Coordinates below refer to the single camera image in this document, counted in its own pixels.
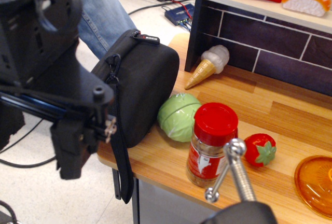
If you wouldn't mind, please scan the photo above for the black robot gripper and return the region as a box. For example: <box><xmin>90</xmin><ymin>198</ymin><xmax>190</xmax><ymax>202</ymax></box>
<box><xmin>0</xmin><ymin>0</ymin><xmax>115</xmax><ymax>121</ymax></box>

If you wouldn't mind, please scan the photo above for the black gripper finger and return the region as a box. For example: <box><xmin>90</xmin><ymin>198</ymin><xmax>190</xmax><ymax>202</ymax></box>
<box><xmin>1</xmin><ymin>103</ymin><xmax>25</xmax><ymax>149</ymax></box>
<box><xmin>50</xmin><ymin>119</ymin><xmax>99</xmax><ymax>180</ymax></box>

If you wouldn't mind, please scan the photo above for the black zipper bag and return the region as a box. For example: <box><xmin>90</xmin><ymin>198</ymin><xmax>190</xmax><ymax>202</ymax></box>
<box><xmin>92</xmin><ymin>29</ymin><xmax>179</xmax><ymax>203</ymax></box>

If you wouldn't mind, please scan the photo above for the person leg in jeans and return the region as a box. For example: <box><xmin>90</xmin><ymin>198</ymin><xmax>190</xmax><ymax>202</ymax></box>
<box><xmin>78</xmin><ymin>0</ymin><xmax>136</xmax><ymax>59</ymax></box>

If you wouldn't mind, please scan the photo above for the green toy cabbage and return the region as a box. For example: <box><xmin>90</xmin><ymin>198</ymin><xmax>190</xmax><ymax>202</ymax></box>
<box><xmin>157</xmin><ymin>93</ymin><xmax>201</xmax><ymax>143</ymax></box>

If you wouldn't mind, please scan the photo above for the red-lid spice jar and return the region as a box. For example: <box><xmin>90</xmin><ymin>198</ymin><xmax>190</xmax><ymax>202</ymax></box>
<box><xmin>186</xmin><ymin>103</ymin><xmax>239</xmax><ymax>188</ymax></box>

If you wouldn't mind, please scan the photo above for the toy ice cream cone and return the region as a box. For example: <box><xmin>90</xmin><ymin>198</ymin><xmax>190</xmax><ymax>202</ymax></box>
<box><xmin>185</xmin><ymin>45</ymin><xmax>230</xmax><ymax>90</ymax></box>

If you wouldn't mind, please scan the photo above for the red toy strawberry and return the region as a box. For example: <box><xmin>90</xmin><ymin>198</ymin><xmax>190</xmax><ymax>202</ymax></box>
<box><xmin>244</xmin><ymin>133</ymin><xmax>276</xmax><ymax>167</ymax></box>

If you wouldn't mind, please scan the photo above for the black clamp body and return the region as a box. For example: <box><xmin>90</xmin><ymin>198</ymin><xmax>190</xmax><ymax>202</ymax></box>
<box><xmin>202</xmin><ymin>201</ymin><xmax>278</xmax><ymax>223</ymax></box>

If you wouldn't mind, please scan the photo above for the orange plastic plate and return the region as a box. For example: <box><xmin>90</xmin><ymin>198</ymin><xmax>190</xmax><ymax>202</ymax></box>
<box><xmin>294</xmin><ymin>156</ymin><xmax>331</xmax><ymax>219</ymax></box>

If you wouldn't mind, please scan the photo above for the dark brick-pattern shelf unit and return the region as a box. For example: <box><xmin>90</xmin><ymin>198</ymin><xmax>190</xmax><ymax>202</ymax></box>
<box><xmin>185</xmin><ymin>0</ymin><xmax>331</xmax><ymax>95</ymax></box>

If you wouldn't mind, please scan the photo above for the black floor cable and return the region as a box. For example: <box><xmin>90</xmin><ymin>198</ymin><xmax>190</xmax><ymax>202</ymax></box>
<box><xmin>0</xmin><ymin>119</ymin><xmax>57</xmax><ymax>169</ymax></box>

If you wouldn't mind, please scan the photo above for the blue network switch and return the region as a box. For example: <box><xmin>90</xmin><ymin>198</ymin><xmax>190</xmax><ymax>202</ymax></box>
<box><xmin>164</xmin><ymin>4</ymin><xmax>195</xmax><ymax>25</ymax></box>

